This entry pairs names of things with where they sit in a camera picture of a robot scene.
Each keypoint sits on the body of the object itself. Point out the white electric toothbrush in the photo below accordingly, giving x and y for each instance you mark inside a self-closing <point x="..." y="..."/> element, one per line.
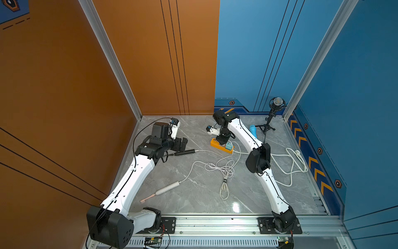
<point x="161" y="191"/>

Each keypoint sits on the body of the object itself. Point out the left green circuit board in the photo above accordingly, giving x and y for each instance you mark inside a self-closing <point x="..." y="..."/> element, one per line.
<point x="153" y="241"/>

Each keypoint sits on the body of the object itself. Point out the aluminium front rail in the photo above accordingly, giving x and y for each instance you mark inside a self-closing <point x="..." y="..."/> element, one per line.
<point x="252" y="225"/>

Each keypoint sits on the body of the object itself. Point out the orange power strip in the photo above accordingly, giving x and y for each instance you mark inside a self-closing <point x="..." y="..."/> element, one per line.
<point x="214" y="143"/>

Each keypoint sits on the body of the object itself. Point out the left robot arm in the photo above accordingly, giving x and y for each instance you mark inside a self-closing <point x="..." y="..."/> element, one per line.
<point x="110" y="223"/>

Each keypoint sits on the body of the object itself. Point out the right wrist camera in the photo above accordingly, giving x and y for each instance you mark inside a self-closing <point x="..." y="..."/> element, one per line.
<point x="212" y="130"/>

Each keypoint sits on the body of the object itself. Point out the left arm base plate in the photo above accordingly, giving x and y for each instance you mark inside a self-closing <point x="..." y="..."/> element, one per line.
<point x="164" y="225"/>

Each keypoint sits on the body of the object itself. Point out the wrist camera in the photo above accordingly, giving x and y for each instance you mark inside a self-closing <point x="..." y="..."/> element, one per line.
<point x="174" y="126"/>
<point x="212" y="130"/>

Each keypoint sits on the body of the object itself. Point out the teal charger cube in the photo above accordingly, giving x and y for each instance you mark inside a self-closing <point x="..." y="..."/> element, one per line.
<point x="229" y="146"/>

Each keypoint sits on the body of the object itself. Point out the blue microphone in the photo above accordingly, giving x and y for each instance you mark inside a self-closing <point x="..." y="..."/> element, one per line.
<point x="253" y="130"/>

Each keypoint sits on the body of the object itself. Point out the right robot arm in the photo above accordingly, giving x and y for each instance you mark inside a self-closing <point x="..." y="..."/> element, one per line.
<point x="258" y="162"/>

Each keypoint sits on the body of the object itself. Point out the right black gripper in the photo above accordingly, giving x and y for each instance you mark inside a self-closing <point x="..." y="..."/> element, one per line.
<point x="222" y="139"/>

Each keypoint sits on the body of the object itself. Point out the black electric toothbrush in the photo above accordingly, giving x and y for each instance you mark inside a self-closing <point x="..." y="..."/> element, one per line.
<point x="180" y="153"/>

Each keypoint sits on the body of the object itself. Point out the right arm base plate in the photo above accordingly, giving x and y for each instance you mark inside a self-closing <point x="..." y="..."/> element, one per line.
<point x="271" y="225"/>

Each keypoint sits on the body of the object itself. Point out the right green circuit board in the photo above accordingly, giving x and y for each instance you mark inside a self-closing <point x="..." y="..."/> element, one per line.
<point x="285" y="240"/>

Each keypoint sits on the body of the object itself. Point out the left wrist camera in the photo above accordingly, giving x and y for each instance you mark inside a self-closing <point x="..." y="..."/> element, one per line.
<point x="174" y="126"/>

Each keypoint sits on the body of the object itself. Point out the green circuit board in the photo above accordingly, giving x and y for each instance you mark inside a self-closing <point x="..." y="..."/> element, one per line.
<point x="285" y="240"/>
<point x="153" y="241"/>

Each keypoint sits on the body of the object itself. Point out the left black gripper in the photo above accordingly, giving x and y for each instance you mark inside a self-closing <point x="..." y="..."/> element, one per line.
<point x="179" y="144"/>

